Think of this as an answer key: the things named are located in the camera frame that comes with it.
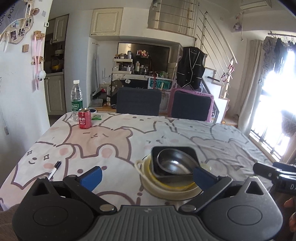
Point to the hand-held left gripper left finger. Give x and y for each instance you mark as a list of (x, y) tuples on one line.
[(92, 177)]

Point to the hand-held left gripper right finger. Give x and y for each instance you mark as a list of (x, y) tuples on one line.
[(203, 178)]

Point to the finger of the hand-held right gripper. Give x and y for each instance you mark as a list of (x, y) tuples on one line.
[(286, 167), (263, 170)]

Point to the round steel bowl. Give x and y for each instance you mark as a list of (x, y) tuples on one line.
[(173, 163)]

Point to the wide steel tray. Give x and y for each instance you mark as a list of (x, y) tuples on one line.
[(173, 150)]

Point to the person's right hand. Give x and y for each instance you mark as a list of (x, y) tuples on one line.
[(292, 220)]

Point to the black marker pen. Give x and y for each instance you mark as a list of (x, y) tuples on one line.
[(55, 168)]

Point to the printed tablecloth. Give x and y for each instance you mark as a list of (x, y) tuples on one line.
[(104, 139)]

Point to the red drink can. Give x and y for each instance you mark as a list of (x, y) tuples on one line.
[(84, 119)]

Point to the green packet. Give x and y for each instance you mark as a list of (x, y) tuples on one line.
[(96, 116)]

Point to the dark grey chair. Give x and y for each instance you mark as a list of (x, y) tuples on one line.
[(138, 100), (190, 105)]

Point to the beige curtain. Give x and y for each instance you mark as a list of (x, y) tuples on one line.
[(251, 92)]

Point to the clear water bottle green label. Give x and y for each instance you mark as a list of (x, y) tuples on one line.
[(76, 97)]

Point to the beige kitchen cabinet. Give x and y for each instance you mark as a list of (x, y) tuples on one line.
[(55, 95)]

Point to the teal sign board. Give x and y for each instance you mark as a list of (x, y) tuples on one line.
[(159, 84)]

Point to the black jacket white trim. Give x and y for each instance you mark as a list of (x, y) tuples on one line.
[(190, 69)]

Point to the hanging clothes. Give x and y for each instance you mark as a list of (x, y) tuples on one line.
[(269, 53)]

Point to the cosmetics shelf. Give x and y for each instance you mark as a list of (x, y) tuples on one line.
[(127, 66)]

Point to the air conditioner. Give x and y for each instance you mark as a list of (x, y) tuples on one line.
[(254, 4)]

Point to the pink ribbon wall ornament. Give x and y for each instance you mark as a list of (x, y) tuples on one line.
[(38, 60)]

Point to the cream wall cabinet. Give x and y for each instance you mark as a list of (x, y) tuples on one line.
[(106, 22)]

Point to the wall photo collage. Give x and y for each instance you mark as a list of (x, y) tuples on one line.
[(13, 25)]

